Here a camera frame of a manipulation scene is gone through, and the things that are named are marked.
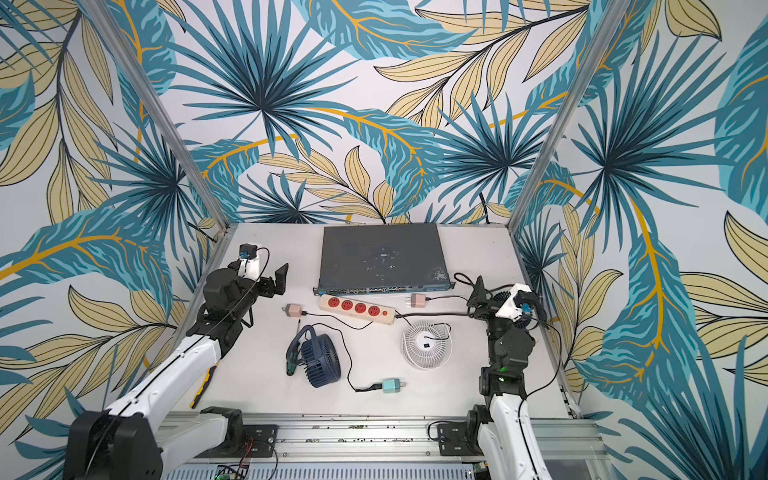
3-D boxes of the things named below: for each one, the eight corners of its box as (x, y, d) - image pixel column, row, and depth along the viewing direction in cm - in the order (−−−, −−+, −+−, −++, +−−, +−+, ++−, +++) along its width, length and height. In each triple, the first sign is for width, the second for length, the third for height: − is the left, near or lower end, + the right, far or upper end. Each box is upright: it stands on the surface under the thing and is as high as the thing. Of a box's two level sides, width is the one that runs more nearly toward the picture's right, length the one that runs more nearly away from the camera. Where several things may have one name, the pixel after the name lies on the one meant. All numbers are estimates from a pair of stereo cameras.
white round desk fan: (418, 379, 84) (420, 373, 80) (395, 342, 91) (396, 334, 87) (456, 355, 89) (460, 348, 84) (432, 322, 95) (434, 313, 91)
